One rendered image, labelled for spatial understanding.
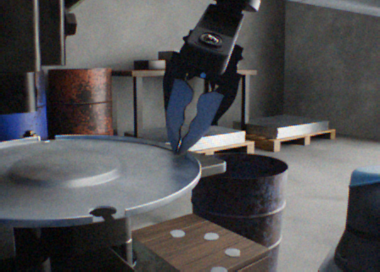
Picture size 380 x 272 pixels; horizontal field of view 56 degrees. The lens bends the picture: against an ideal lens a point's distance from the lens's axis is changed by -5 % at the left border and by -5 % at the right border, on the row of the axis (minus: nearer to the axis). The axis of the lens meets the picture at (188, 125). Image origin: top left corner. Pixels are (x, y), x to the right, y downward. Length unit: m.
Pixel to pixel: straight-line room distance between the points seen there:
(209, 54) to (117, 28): 3.77
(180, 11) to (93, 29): 1.13
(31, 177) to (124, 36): 3.82
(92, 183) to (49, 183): 0.04
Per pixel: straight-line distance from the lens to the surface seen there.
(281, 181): 1.52
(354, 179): 0.86
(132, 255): 0.45
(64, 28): 0.36
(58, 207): 0.32
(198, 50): 0.37
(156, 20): 4.38
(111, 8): 4.13
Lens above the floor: 0.89
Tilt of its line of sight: 9 degrees down
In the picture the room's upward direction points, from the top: straight up
